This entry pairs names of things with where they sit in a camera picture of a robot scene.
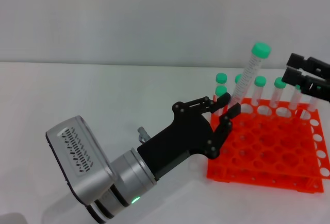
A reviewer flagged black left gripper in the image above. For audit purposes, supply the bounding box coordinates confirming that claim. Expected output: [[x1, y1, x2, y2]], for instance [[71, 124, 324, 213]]
[[136, 92, 242, 181]]

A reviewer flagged orange test tube rack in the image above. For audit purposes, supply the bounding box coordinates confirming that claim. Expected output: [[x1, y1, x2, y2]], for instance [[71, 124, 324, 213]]
[[206, 94, 330, 194]]

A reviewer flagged metal connector plug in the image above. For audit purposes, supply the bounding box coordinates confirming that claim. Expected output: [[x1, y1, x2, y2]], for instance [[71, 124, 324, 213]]
[[137, 127, 151, 142]]

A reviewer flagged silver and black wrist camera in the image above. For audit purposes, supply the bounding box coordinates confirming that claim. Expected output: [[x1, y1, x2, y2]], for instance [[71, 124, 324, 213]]
[[45, 115, 117, 205]]

